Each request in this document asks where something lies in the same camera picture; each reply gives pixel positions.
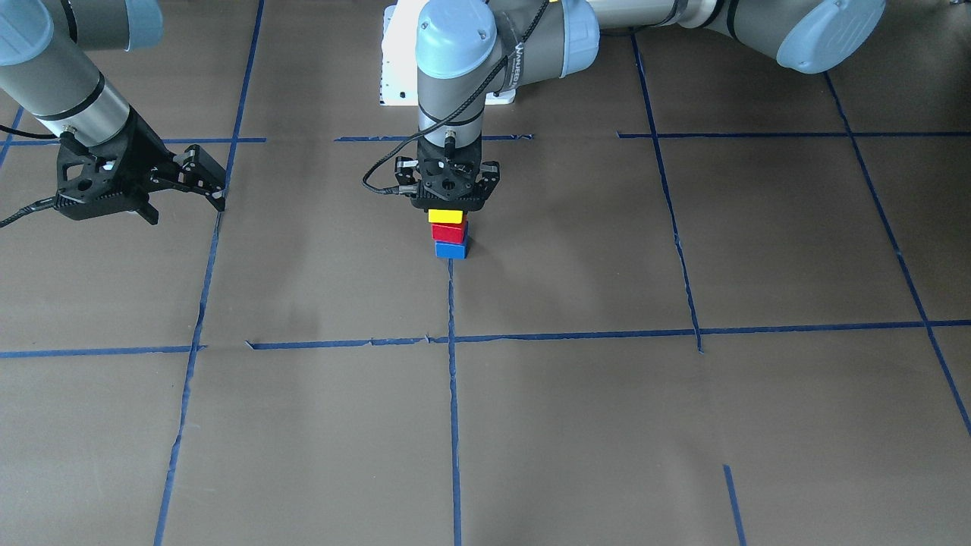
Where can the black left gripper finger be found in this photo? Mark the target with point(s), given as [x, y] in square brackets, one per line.
[490, 177]
[405, 174]

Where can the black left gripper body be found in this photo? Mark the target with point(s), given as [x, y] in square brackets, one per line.
[490, 174]

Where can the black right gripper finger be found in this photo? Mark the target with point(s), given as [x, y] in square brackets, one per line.
[193, 171]
[144, 209]

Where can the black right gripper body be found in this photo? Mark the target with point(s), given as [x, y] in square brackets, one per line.
[146, 149]

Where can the yellow wooden cube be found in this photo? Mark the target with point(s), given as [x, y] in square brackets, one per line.
[445, 216]

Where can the red wooden cube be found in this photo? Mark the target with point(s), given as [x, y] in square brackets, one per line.
[443, 232]

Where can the blue wooden cube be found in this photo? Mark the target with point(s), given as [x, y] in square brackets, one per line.
[449, 250]

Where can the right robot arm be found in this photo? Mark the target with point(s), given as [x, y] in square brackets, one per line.
[45, 67]

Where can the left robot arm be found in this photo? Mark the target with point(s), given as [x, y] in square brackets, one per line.
[546, 40]

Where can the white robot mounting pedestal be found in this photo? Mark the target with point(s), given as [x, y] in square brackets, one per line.
[402, 61]

